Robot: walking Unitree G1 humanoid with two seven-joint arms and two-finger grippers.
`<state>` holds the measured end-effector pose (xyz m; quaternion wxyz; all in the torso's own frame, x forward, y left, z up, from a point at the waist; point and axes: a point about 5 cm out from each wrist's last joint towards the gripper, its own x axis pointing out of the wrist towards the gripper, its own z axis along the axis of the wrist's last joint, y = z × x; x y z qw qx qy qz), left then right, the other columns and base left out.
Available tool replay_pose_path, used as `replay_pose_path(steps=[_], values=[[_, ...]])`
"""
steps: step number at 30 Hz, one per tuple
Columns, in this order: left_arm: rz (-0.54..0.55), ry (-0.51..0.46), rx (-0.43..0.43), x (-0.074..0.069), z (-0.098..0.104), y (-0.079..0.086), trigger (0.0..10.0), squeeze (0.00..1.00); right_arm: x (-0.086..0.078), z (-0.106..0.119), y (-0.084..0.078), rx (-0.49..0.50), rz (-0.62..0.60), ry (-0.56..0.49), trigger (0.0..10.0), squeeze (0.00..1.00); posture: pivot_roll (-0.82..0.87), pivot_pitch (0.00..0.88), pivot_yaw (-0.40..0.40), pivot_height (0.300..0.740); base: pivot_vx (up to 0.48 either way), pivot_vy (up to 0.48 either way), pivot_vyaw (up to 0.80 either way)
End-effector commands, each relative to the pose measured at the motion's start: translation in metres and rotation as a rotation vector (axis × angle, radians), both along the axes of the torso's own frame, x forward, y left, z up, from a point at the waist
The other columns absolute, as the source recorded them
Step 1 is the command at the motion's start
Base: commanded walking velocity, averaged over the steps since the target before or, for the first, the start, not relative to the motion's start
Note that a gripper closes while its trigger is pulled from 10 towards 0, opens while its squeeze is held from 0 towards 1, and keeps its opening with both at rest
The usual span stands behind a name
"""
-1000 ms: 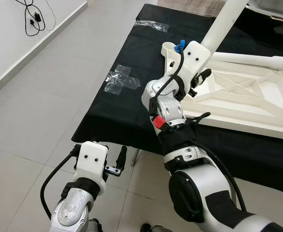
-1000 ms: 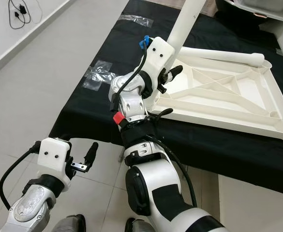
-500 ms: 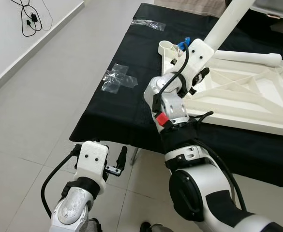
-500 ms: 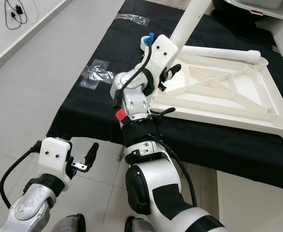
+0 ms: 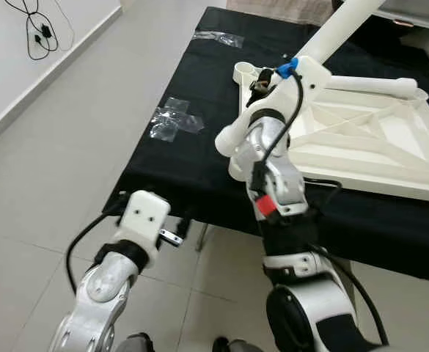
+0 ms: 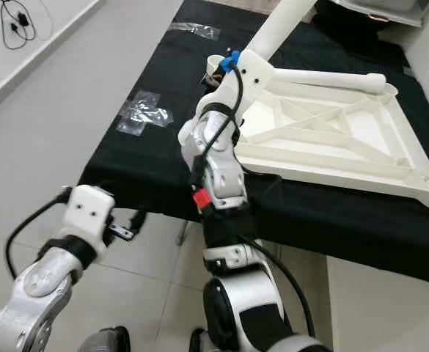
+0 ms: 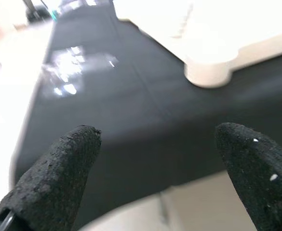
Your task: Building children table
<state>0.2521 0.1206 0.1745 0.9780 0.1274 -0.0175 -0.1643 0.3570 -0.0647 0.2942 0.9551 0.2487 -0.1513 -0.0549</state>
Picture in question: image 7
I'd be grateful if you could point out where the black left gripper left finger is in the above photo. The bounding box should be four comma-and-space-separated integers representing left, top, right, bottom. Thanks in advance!
0, 125, 101, 231

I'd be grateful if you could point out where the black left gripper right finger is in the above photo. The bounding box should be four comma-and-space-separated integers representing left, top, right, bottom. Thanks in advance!
215, 122, 282, 231

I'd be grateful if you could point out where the white plastic children table top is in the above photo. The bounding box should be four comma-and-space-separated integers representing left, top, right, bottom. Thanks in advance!
113, 0, 282, 89

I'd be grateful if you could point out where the black round floor device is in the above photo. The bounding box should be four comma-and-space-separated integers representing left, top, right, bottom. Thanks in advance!
25, 0, 47, 24

